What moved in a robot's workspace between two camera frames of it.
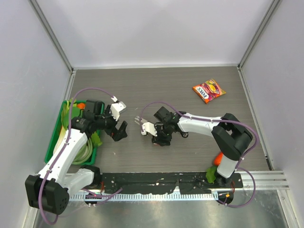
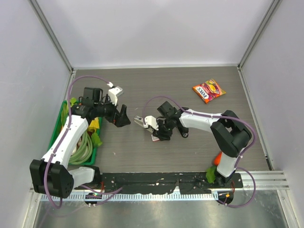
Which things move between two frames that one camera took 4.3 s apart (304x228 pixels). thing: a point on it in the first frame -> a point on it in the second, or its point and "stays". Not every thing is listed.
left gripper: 121,132 -> 120,118
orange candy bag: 208,90 stays
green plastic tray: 55,130 stays
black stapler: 184,134 stays
